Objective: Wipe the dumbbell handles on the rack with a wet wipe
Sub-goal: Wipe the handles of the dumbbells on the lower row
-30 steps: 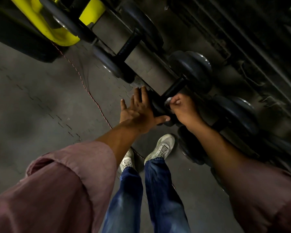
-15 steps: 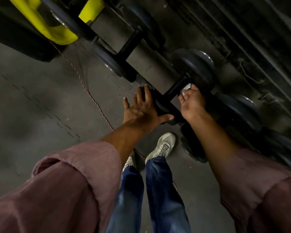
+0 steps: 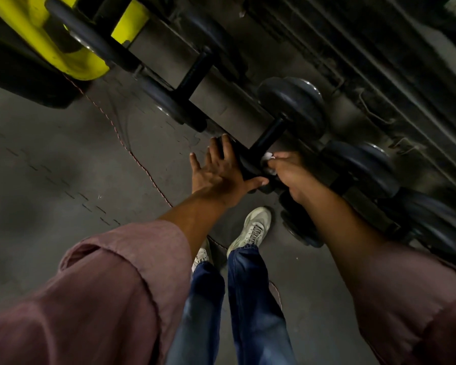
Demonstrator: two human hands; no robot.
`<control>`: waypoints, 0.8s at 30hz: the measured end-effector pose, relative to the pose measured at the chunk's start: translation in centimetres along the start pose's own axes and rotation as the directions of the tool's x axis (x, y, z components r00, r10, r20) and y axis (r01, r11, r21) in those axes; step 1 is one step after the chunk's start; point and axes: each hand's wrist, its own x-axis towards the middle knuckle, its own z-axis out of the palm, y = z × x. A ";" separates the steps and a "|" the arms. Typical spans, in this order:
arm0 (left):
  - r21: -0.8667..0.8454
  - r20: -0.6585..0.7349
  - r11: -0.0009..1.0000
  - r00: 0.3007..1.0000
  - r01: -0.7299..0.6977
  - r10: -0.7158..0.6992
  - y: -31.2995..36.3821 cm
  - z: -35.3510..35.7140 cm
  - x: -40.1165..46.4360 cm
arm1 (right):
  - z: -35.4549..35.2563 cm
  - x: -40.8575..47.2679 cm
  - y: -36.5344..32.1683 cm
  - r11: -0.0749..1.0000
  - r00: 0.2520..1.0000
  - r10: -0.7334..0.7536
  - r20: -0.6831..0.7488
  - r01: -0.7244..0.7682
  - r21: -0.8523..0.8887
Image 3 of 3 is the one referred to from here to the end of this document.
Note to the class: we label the person's left hand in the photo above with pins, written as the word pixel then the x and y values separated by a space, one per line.
pixel 220 178

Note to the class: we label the person's right hand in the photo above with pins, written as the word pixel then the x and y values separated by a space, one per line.
pixel 296 174

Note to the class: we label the white cleaning cloth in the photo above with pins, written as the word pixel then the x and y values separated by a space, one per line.
pixel 266 157

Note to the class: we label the black yellow dumbbell rack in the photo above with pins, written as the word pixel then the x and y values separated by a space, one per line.
pixel 72 64

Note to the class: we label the person's left forearm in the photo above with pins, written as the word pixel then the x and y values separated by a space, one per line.
pixel 99 300

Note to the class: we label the person's right forearm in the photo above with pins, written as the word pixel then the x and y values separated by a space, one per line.
pixel 403 300

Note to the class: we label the person's white shoe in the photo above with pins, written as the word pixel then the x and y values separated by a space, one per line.
pixel 202 256
pixel 251 228

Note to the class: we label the person's blue jeans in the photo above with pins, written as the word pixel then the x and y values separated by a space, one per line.
pixel 254 311

